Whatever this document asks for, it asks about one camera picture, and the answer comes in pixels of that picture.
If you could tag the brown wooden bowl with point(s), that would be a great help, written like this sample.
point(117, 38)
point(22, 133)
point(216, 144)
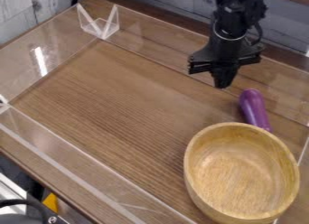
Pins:
point(241, 174)

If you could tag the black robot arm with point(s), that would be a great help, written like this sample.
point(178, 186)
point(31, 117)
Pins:
point(236, 19)

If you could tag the clear acrylic corner bracket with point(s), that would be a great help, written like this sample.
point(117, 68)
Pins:
point(99, 27)

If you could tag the purple toy eggplant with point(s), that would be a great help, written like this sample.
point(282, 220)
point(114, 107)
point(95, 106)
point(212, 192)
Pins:
point(254, 109)

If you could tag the clear acrylic tray wall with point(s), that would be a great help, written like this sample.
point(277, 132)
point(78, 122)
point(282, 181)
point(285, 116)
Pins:
point(98, 114)

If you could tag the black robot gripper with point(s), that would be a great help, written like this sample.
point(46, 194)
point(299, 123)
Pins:
point(221, 53)

